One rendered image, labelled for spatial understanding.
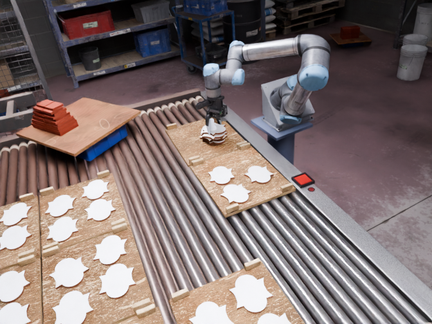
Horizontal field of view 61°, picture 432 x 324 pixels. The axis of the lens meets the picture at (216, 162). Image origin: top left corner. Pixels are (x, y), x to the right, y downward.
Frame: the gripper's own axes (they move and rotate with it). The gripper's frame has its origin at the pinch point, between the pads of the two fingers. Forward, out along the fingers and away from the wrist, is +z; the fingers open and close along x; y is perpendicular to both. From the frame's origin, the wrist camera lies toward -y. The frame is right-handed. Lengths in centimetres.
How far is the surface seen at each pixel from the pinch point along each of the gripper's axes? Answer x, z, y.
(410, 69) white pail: 345, 88, 47
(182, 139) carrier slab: -6.4, 8.0, -17.7
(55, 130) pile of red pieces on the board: -46, -5, -73
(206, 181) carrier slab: -31.3, 8.0, 15.8
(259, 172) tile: -15.1, 7.0, 35.3
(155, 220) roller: -61, 10, 11
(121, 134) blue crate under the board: -20, 6, -52
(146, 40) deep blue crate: 268, 63, -316
